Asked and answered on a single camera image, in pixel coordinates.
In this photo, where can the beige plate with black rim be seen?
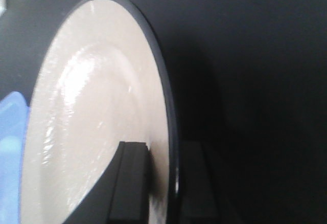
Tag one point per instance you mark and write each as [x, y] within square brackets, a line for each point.
[103, 80]

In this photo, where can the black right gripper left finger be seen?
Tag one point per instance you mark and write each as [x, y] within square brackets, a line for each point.
[121, 195]

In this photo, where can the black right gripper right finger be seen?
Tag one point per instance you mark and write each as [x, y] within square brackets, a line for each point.
[199, 200]

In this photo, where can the blue plastic tray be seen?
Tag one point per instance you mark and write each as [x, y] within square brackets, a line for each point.
[14, 116]

